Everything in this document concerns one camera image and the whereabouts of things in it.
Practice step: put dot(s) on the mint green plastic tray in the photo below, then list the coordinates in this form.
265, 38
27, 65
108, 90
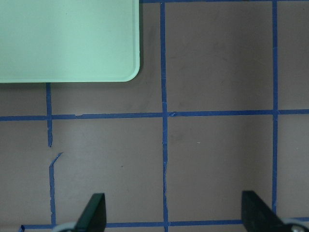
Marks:
65, 41

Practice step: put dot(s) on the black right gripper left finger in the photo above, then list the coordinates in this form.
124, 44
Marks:
93, 217

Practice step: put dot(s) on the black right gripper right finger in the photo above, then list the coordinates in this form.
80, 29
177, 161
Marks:
256, 216

